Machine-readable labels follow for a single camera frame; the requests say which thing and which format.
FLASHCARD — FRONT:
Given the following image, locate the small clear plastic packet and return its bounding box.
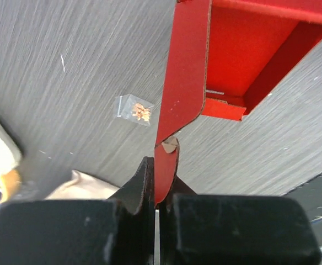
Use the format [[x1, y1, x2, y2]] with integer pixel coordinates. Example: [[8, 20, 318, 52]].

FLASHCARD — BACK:
[[114, 94, 154, 126]]

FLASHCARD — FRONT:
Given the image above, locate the orange white item behind bag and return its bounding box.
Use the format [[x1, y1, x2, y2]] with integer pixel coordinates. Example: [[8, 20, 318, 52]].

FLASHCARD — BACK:
[[0, 169, 22, 204]]

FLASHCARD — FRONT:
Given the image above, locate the beige printed tote bag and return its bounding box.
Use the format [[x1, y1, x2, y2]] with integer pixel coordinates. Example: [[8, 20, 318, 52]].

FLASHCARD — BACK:
[[45, 170, 119, 200]]

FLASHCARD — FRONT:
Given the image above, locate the red paper box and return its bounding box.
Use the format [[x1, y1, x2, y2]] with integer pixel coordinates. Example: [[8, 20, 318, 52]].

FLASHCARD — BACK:
[[154, 1, 322, 204]]

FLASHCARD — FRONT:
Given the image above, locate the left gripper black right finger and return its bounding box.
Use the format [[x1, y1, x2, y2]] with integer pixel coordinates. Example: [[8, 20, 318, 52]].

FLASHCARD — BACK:
[[159, 177, 322, 264]]

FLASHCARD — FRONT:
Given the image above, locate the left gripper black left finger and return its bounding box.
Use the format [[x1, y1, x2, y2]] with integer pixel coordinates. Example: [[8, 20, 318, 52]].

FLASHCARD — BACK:
[[0, 157, 155, 264]]

